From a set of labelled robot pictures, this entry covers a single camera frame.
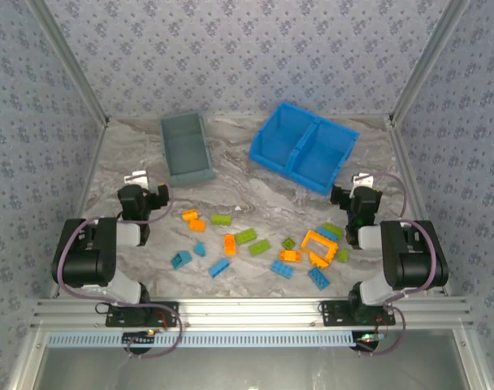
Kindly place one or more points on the orange curved lego brick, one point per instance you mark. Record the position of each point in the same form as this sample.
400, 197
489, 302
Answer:
189, 215

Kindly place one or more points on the grey plastic bin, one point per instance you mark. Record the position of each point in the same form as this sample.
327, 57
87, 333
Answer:
186, 162

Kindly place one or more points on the small green lego brick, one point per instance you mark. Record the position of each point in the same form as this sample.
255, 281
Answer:
343, 255
288, 243

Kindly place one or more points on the orange lego window frame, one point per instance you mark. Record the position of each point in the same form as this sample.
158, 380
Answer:
306, 240

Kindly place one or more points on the blue sloped lego brick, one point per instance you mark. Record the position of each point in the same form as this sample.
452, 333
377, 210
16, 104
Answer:
200, 249

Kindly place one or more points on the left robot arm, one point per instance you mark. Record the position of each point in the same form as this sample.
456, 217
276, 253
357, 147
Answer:
84, 260

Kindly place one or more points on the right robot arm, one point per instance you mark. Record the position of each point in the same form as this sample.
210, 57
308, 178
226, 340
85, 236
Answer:
413, 260

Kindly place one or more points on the small electronics board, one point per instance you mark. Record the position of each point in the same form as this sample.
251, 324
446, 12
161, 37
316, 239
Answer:
137, 339
367, 341

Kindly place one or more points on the grey metal panel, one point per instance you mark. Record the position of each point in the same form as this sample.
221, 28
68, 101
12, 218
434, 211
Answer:
247, 369

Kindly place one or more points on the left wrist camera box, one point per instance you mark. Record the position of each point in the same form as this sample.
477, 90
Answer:
135, 177

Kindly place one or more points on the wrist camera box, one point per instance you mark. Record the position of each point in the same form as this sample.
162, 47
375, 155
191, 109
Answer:
362, 179
135, 177

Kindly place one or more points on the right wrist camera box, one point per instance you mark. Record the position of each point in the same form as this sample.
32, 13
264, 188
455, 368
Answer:
362, 179

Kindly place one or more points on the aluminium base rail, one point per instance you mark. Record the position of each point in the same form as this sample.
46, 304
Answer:
247, 310

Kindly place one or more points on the aluminium corner post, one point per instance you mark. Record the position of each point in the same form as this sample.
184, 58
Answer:
424, 61
74, 61

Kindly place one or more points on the aluminium frame leg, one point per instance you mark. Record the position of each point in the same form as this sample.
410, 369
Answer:
25, 361
472, 361

